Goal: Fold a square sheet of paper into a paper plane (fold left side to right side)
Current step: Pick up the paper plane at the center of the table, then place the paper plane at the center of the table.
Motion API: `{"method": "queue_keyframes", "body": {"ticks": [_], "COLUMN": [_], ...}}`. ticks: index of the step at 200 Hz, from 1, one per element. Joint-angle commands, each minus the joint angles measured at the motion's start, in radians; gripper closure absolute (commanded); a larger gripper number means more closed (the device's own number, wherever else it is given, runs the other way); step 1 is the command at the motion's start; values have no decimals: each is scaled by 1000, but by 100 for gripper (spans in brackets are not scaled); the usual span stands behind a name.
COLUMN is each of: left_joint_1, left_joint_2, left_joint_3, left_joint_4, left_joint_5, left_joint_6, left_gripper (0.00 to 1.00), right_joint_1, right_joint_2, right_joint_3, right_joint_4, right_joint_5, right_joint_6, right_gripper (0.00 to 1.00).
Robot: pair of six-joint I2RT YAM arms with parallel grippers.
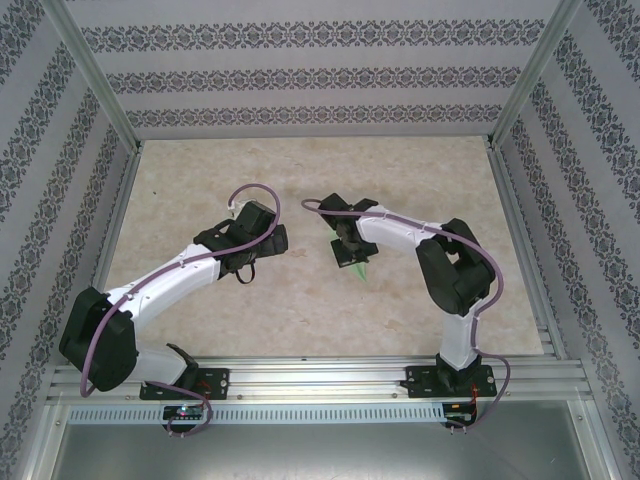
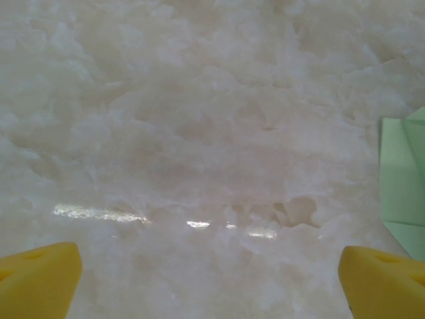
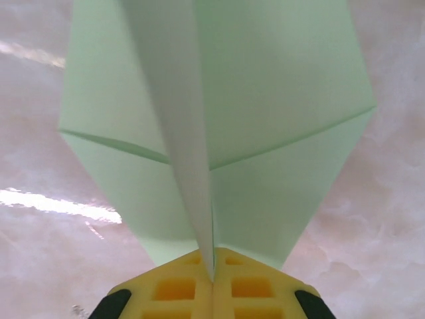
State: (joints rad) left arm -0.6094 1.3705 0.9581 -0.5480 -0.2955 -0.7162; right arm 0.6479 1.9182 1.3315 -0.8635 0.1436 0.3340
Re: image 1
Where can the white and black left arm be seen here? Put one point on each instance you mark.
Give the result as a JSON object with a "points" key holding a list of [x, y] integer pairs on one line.
{"points": [[175, 285]]}

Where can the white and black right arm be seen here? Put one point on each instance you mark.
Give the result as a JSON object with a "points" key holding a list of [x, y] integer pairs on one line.
{"points": [[395, 242]]}

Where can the small black controller board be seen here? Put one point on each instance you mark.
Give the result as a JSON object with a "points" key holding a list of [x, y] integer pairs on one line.
{"points": [[185, 412], [460, 410]]}

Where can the aluminium mounting rail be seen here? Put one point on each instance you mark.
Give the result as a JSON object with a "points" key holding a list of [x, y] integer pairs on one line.
{"points": [[310, 380]]}

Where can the aluminium frame side rail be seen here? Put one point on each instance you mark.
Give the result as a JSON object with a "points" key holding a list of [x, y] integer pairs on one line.
{"points": [[522, 250], [111, 250]]}

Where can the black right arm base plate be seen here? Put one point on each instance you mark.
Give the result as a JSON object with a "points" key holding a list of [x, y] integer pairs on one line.
{"points": [[420, 385]]}

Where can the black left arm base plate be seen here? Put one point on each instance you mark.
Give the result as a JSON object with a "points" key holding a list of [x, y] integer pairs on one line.
{"points": [[217, 382]]}

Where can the aluminium frame post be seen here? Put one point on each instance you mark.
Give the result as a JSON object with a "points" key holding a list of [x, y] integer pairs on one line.
{"points": [[42, 445], [534, 80], [97, 80], [597, 440]]}

